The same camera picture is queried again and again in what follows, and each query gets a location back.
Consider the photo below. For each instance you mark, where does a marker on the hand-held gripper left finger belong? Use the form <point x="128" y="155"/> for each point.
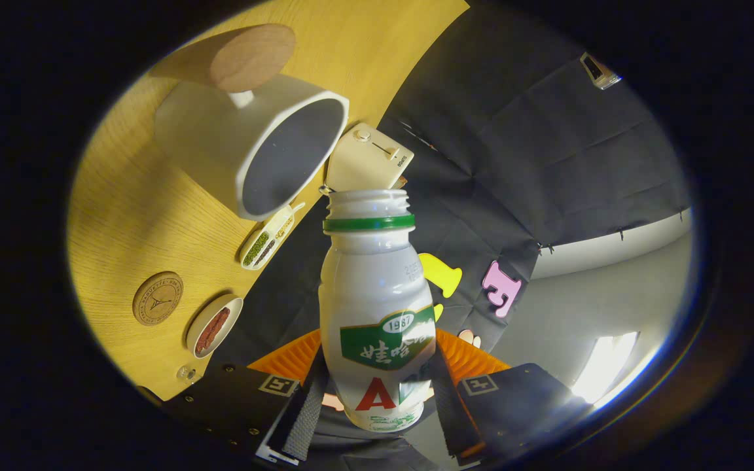
<point x="298" y="418"/>

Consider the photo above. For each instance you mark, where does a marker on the white divided condiment dish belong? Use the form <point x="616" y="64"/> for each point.
<point x="266" y="239"/>

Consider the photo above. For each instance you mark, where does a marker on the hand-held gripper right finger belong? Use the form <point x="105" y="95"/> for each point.
<point x="455" y="418"/>

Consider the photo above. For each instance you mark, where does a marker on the bread slice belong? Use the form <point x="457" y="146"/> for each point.
<point x="400" y="182"/>

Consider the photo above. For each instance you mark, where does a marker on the black backdrop cloth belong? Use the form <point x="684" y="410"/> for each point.
<point x="514" y="163"/>

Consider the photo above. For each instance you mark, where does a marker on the wooden table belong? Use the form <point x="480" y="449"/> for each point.
<point x="128" y="216"/>

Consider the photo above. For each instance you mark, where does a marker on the clear plastic water bottle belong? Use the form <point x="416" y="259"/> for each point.
<point x="188" y="374"/>

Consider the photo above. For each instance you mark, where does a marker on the cream toaster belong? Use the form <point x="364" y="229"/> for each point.
<point x="367" y="163"/>

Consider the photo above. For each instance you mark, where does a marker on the round white plate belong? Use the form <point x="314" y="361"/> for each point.
<point x="203" y="320"/>

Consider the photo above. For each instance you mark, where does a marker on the brown meat slice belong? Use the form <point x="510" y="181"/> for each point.
<point x="218" y="332"/>
<point x="209" y="330"/>

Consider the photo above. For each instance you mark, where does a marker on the ceiling light panel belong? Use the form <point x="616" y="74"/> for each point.
<point x="606" y="366"/>

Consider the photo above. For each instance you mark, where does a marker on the white juice bottle green label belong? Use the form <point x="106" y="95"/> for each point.
<point x="374" y="281"/>

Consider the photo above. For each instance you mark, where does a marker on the round wooden coaster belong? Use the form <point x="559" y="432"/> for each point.
<point x="158" y="298"/>

